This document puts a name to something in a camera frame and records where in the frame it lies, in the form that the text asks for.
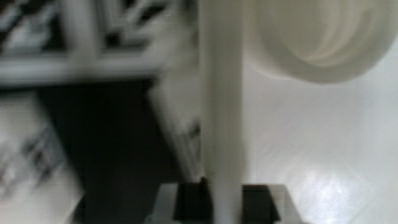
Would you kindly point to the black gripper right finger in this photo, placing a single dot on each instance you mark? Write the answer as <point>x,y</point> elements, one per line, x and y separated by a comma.
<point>260,211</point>

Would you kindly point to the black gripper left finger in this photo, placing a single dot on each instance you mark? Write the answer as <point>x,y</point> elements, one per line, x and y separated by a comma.
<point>195,207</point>

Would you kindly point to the white square table top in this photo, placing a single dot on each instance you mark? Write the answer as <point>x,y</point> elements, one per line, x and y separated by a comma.
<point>285,96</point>

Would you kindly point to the white table leg with tag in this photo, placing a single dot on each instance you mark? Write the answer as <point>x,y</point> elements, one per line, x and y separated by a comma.
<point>42,190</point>

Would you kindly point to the white marker tag sheet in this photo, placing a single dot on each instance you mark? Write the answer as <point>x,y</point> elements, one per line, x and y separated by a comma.
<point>77,40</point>

